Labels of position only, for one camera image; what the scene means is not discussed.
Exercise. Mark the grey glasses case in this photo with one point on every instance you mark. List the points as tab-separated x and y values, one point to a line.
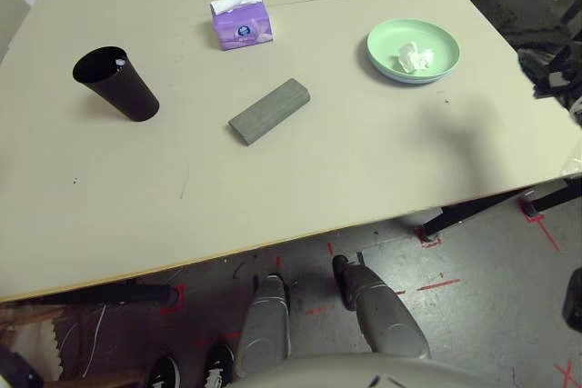
268	113

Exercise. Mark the light green plate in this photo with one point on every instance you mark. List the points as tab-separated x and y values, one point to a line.
386	40

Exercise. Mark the white tissue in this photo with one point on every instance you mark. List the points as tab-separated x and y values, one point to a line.
411	57

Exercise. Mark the white marker blue cap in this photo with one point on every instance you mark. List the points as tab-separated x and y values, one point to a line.
120	62

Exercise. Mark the light blue plate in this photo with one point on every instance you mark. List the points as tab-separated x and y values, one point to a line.
409	82

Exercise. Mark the purple tissue box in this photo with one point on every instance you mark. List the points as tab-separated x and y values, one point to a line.
243	29

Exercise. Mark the silver robot left leg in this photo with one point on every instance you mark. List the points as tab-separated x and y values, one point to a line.
263	329

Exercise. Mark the silver robot leg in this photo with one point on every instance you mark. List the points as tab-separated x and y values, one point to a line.
263	329
386	315

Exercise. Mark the silver robot right leg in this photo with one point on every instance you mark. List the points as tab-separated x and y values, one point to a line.
386	315

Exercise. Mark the black table leg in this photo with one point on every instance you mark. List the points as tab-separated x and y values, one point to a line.
113	295
459	215

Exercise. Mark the black plastic cup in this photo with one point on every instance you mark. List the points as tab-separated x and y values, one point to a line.
123	92

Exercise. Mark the black white sneaker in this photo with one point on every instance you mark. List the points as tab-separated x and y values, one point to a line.
219	365
164	374

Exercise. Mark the grey robot torso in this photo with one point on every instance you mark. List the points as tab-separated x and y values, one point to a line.
364	374

